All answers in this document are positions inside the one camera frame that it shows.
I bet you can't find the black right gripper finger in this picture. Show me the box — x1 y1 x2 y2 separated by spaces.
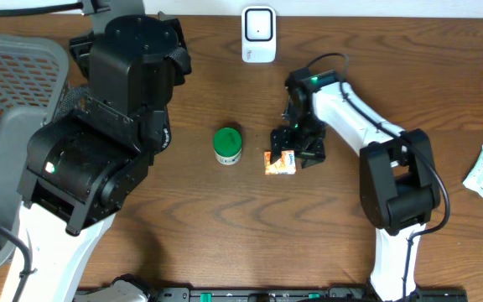
295 140 325 169
270 126 297 160

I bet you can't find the orange snack box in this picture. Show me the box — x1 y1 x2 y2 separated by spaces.
264 150 297 175

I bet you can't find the green lid jar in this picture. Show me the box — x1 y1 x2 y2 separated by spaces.
213 128 242 165

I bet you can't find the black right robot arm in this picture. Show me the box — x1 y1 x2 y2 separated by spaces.
270 67 443 301

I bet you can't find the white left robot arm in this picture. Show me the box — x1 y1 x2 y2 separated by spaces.
1 1 192 301

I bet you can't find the grey plastic basket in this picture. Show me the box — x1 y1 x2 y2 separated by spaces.
0 33 73 280

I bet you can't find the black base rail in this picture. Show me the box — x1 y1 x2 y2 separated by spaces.
73 274 469 302

